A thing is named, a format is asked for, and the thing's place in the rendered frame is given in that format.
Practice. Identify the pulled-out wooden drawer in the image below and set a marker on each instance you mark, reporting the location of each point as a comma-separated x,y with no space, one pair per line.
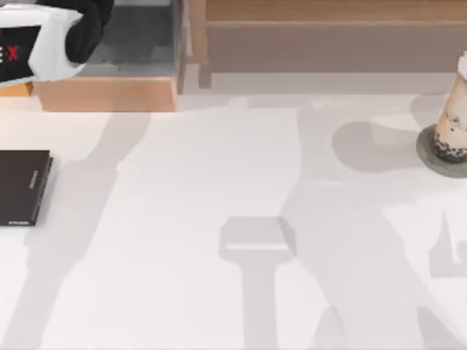
138,47

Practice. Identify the black book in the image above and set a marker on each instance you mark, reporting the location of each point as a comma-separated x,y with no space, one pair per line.
20,186

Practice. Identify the grey round coaster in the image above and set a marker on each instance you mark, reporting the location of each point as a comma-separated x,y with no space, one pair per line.
425,149

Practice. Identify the bubble tea cup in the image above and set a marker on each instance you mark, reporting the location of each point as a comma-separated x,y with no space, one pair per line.
454,116

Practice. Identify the pale wooden drawer front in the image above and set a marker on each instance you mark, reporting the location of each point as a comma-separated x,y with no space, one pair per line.
109,94

